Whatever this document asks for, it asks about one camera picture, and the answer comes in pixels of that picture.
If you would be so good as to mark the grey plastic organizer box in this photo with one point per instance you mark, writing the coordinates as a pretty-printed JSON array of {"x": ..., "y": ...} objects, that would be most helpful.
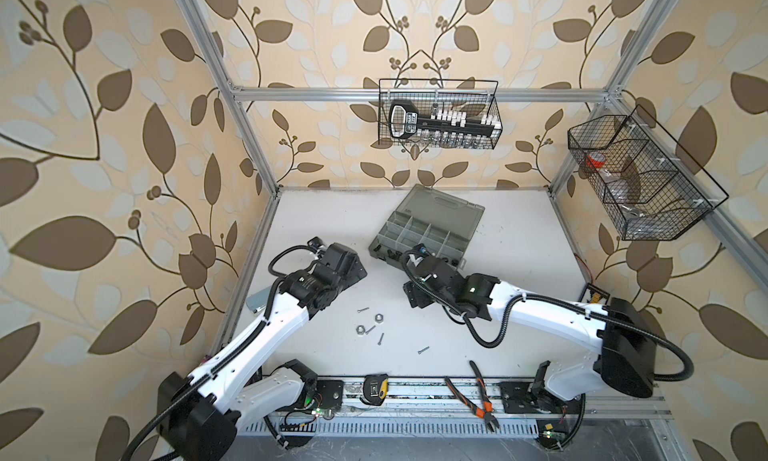
[{"x": 443, "y": 223}]

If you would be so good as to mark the black wire basket right wall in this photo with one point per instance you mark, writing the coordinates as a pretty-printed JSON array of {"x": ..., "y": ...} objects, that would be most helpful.
[{"x": 653, "y": 187}]

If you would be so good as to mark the black wire basket back wall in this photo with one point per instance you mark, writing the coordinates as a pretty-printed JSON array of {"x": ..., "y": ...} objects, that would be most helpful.
[{"x": 473, "y": 96}]

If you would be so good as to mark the yellow black tape measure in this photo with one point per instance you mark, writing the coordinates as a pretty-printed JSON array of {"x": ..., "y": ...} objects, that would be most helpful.
[{"x": 375, "y": 389}]

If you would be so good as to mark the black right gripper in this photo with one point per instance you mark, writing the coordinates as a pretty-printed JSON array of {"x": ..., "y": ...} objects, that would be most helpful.
[{"x": 414, "y": 292}]

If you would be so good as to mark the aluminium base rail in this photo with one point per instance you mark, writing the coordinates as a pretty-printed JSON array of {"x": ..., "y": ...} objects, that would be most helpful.
[{"x": 426, "y": 408}]

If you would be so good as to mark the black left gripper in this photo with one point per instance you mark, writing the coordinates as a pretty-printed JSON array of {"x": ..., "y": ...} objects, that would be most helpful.
[{"x": 354, "y": 274}]

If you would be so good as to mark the pile of silver nuts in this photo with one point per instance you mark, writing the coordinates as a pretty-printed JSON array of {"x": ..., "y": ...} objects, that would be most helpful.
[{"x": 367, "y": 319}]

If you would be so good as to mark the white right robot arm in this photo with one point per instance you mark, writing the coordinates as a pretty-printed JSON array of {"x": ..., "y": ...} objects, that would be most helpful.
[{"x": 621, "y": 352}]

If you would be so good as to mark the black wire basket wall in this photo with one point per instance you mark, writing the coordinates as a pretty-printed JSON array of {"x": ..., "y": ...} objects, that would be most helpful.
[
  {"x": 653, "y": 187},
  {"x": 473, "y": 96}
]

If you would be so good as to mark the socket set on rail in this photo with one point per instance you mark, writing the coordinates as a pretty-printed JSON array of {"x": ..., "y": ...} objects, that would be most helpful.
[{"x": 404, "y": 121}]

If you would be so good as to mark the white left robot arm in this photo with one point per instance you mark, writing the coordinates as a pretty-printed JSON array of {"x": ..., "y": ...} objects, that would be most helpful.
[{"x": 199, "y": 415}]

